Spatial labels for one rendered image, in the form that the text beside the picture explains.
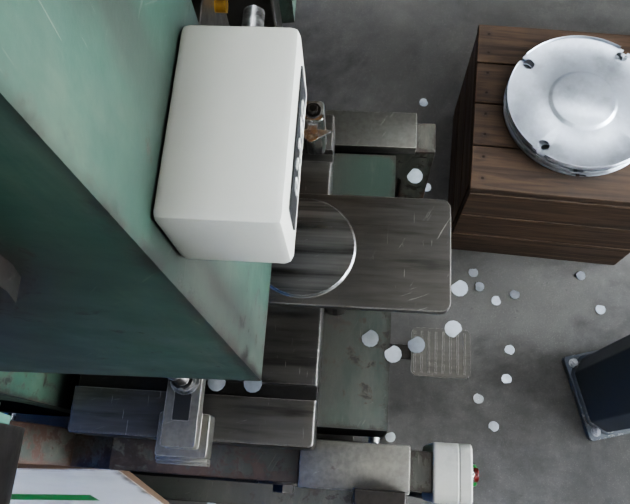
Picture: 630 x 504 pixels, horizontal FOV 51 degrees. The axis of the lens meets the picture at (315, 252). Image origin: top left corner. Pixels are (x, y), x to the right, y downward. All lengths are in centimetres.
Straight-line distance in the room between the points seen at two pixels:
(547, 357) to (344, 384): 80
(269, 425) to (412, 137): 46
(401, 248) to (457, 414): 81
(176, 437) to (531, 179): 84
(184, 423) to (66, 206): 62
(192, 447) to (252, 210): 60
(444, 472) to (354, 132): 49
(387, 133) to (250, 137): 80
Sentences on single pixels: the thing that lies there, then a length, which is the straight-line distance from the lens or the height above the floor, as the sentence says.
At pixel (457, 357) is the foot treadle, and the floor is 16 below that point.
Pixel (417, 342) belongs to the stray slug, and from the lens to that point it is 89.
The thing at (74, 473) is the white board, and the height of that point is 56.
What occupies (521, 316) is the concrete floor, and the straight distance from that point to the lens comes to 161.
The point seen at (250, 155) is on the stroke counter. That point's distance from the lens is 20.
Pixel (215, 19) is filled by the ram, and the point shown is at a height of 114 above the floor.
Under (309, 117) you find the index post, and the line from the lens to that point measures 83.
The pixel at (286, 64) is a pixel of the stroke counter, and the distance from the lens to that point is 22.
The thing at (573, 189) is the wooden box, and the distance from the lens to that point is 134.
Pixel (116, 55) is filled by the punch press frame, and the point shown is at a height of 138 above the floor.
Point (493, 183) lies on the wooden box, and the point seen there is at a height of 35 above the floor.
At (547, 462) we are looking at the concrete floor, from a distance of 157.
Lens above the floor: 151
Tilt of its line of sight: 71 degrees down
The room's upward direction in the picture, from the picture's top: 8 degrees counter-clockwise
